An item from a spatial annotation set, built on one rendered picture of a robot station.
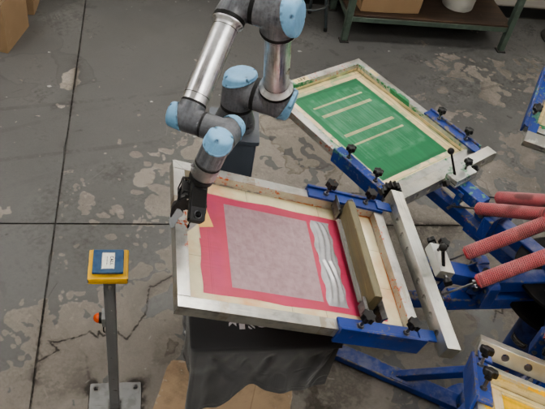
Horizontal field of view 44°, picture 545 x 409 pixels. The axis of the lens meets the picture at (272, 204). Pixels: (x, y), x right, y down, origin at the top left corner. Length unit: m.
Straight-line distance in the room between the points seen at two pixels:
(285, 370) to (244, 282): 0.42
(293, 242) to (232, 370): 0.46
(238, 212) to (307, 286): 0.34
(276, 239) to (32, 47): 3.29
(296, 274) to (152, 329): 1.35
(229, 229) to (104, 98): 2.61
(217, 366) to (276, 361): 0.19
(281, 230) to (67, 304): 1.50
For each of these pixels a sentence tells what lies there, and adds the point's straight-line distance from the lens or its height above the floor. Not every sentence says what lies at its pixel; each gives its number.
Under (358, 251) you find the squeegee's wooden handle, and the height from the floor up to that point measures 1.16.
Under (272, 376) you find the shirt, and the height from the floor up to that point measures 0.76.
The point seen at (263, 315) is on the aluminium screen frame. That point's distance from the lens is 1.88.
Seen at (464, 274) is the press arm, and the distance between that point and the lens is 2.39.
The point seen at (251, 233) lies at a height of 1.17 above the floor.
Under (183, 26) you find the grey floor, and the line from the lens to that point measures 5.40.
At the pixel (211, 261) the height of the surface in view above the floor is 1.21.
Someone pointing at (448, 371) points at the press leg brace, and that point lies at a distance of 3.16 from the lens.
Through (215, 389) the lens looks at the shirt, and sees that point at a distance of 2.36.
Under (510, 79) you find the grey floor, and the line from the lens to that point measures 5.72.
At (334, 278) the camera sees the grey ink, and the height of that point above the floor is 1.11.
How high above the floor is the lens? 2.72
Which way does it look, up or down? 44 degrees down
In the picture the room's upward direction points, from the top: 11 degrees clockwise
